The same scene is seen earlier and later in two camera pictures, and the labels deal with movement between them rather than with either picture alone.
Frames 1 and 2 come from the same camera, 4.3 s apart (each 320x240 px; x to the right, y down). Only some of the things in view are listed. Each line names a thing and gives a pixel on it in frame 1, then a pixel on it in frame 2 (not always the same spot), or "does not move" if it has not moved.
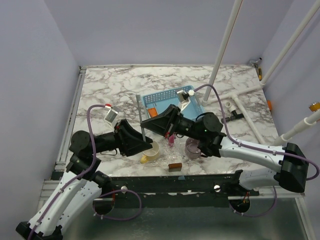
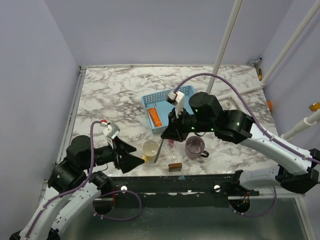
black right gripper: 165,123 → 173,132
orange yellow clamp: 314,107 does not move
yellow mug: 151,155 does not move
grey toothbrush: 138,98 → 159,147
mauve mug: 191,149 does not move
